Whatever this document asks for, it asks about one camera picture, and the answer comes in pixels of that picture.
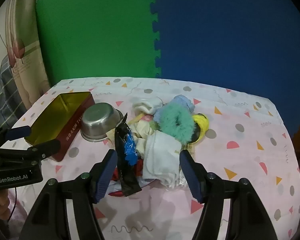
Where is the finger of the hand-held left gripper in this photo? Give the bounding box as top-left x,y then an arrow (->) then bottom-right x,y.
0,139 -> 61,161
0,125 -> 32,144

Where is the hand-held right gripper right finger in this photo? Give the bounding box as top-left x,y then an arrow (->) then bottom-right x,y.
179,149 -> 278,240

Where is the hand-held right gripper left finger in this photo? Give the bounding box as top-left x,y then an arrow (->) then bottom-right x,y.
20,149 -> 118,240

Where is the red and white snack packet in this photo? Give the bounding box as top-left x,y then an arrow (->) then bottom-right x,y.
107,159 -> 144,197

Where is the black snack packet blue label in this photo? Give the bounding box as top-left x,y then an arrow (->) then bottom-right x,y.
114,112 -> 142,197

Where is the red tin box gold inside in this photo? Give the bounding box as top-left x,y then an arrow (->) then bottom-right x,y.
24,92 -> 95,162

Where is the white waffle towel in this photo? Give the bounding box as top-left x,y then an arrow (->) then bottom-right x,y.
141,131 -> 183,188

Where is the teal fluffy scrunchie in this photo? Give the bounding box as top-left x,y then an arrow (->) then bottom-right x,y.
154,104 -> 195,144

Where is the yellow plush toy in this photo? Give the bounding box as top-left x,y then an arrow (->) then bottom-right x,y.
187,113 -> 210,144

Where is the cream cloth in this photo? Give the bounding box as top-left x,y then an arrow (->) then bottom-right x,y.
130,120 -> 155,155

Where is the light blue fuzzy cloth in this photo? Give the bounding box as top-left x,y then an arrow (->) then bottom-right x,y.
154,94 -> 196,124

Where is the person's left hand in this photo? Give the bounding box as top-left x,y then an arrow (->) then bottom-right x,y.
0,188 -> 10,222

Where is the grey plaid cloth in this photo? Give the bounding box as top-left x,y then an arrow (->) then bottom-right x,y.
0,55 -> 28,130

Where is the pink printed tablecloth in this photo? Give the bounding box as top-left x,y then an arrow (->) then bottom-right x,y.
0,77 -> 300,240

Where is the steel bowl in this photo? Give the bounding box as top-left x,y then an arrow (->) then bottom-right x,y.
80,102 -> 124,143

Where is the tree print curtain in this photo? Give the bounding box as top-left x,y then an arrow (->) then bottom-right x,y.
5,0 -> 50,110

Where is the white sock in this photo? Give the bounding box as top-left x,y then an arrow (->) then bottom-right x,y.
132,97 -> 164,115

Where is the green foam mat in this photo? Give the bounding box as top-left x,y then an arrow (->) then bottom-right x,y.
36,0 -> 162,87

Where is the blue foam mat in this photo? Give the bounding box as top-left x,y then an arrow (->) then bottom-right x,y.
147,0 -> 300,135

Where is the thin dark cable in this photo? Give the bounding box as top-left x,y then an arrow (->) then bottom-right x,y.
9,187 -> 18,220

